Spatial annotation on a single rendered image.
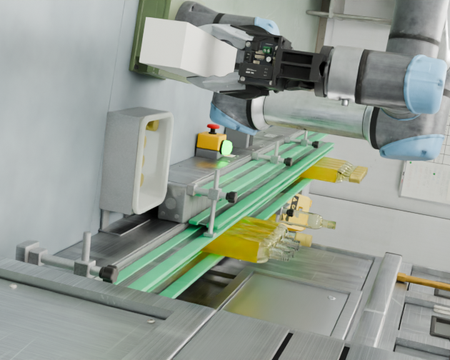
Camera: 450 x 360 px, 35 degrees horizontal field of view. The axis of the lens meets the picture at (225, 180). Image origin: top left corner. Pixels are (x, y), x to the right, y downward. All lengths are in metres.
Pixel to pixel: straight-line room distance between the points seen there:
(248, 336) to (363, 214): 7.05
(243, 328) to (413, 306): 1.36
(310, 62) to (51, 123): 0.59
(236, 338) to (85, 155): 0.82
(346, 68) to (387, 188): 6.79
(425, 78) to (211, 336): 0.43
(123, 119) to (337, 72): 0.71
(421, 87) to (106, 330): 0.50
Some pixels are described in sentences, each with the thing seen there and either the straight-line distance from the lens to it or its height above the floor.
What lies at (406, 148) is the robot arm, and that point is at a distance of 1.42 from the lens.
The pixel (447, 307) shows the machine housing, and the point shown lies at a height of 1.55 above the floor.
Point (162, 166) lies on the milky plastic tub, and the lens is 1.72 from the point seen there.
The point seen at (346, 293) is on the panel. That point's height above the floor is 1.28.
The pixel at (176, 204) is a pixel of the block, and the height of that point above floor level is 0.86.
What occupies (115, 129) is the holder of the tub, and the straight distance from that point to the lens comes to 1.58.
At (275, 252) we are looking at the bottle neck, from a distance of 1.81.
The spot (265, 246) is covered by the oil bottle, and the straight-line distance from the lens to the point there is 1.80.
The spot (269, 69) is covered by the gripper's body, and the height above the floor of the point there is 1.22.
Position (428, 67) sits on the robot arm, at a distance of 0.97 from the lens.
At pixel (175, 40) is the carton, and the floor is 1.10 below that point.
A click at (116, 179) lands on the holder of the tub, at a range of 1.60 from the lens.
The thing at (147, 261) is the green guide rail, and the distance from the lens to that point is 1.54.
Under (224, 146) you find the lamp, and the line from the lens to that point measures 2.14.
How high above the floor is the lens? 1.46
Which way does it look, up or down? 16 degrees down
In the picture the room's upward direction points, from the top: 101 degrees clockwise
